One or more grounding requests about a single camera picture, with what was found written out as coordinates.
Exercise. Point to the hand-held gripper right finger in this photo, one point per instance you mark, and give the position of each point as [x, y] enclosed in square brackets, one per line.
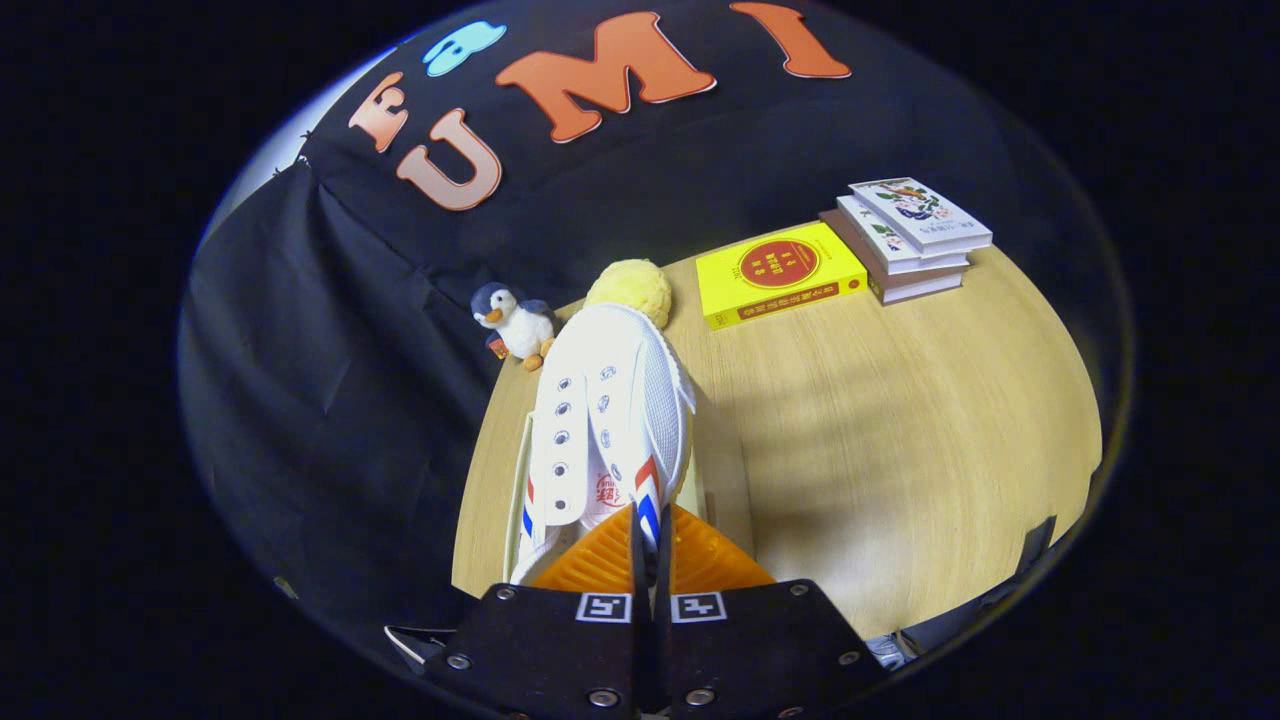
[760, 650]

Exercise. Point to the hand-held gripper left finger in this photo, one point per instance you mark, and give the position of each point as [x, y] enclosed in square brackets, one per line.
[560, 650]

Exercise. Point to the cream fabric storage box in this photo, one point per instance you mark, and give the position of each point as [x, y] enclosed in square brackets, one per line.
[725, 490]

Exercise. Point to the white canvas shoe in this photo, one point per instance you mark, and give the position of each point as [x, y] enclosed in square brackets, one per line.
[600, 420]

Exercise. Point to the penguin plush toy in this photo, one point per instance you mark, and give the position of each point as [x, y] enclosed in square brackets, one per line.
[520, 325]

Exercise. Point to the black backdrop cloth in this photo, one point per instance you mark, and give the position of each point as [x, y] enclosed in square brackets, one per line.
[330, 400]

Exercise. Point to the yellow plush ball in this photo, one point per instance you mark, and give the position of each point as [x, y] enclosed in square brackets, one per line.
[630, 285]

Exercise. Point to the yellow book with red circle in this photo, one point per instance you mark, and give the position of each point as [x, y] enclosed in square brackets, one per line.
[780, 270]

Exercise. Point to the white book with green print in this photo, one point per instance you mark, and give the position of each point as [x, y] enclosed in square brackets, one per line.
[880, 238]

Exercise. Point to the white illustrated cover book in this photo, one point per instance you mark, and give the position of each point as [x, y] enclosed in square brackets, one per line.
[920, 212]

